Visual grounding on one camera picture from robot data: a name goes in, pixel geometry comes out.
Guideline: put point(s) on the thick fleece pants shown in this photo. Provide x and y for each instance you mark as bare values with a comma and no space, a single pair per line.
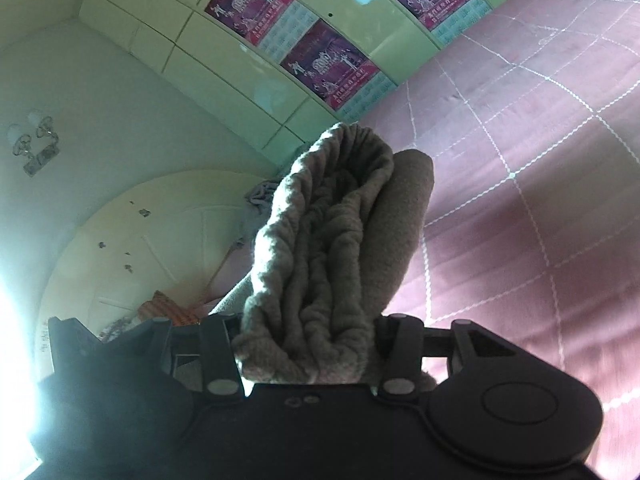
325,240

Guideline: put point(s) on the brown patterned cloth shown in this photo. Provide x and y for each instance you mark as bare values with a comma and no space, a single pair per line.
167,310

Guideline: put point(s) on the pink checked bed sheet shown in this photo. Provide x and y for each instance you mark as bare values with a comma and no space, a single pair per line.
525,210

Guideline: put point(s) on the pale green wall cabinets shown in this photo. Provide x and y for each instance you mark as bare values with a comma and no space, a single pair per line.
200,60

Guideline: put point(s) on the grey crumpled cloth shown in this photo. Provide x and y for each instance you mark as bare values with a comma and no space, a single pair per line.
260,200

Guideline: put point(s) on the wall lamp fixture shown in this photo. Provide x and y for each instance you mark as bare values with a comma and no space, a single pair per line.
35,142

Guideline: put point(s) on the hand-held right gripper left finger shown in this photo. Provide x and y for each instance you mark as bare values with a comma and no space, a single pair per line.
217,355

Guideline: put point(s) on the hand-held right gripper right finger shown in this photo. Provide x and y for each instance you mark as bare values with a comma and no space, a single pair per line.
400,355

